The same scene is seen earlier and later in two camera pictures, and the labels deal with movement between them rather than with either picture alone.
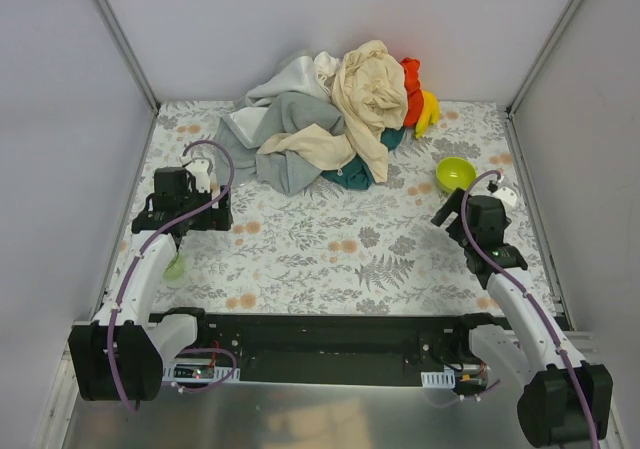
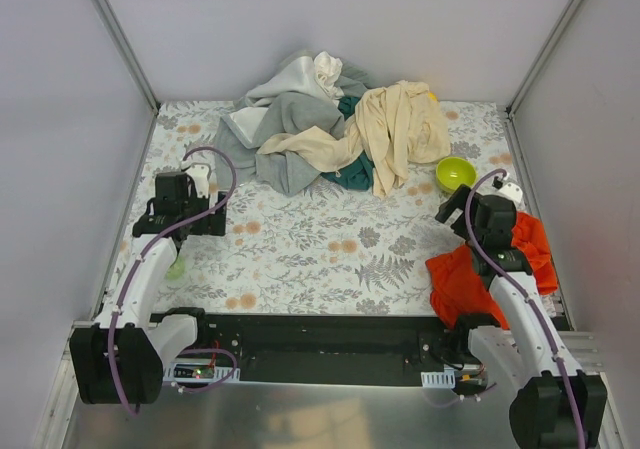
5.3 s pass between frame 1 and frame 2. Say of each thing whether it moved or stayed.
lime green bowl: stayed
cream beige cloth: moved
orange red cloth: moved
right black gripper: stayed
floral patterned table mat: stayed
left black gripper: stayed
